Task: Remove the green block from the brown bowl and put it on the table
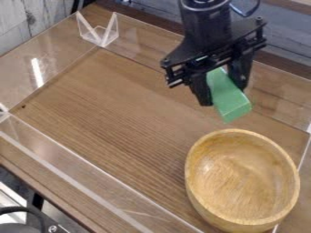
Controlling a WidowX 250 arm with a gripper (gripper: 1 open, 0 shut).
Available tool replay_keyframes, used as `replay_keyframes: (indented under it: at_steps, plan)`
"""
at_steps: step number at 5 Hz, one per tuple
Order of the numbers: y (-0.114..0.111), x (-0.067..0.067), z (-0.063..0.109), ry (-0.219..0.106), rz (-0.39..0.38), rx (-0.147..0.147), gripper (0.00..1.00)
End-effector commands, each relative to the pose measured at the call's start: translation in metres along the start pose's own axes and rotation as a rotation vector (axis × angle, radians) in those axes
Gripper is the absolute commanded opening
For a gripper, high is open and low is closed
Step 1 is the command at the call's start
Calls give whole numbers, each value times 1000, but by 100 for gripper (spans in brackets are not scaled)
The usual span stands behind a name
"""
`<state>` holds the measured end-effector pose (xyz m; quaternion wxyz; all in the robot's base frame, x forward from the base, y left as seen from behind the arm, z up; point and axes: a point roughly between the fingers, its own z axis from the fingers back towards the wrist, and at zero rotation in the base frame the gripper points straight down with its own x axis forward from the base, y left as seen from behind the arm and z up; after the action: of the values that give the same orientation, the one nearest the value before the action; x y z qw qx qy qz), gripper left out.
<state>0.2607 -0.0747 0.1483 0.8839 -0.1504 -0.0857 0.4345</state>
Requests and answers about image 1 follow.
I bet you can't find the black cable on floor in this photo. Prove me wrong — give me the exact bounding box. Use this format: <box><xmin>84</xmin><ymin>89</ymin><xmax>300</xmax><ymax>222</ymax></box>
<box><xmin>0</xmin><ymin>206</ymin><xmax>46</xmax><ymax>233</ymax></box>

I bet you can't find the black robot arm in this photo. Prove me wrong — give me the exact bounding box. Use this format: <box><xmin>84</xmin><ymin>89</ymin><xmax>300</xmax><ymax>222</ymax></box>
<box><xmin>160</xmin><ymin>0</ymin><xmax>265</xmax><ymax>106</ymax></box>

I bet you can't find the clear acrylic enclosure wall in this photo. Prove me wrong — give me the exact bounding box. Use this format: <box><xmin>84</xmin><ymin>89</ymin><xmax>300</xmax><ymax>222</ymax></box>
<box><xmin>0</xmin><ymin>10</ymin><xmax>311</xmax><ymax>233</ymax></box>

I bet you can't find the brown wooden bowl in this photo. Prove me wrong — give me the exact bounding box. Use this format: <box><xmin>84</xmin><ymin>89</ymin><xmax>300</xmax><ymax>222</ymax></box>
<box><xmin>184</xmin><ymin>128</ymin><xmax>300</xmax><ymax>233</ymax></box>

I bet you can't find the green rectangular block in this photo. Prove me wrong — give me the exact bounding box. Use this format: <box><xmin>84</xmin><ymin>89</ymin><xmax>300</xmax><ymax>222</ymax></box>
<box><xmin>207</xmin><ymin>67</ymin><xmax>252</xmax><ymax>123</ymax></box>

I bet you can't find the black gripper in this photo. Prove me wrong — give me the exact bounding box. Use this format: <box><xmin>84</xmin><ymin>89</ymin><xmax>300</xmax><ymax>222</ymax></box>
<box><xmin>160</xmin><ymin>5</ymin><xmax>267</xmax><ymax>106</ymax></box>

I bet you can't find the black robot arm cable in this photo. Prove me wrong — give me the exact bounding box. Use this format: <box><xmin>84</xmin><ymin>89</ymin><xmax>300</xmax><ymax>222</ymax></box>
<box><xmin>228</xmin><ymin>0</ymin><xmax>263</xmax><ymax>18</ymax></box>

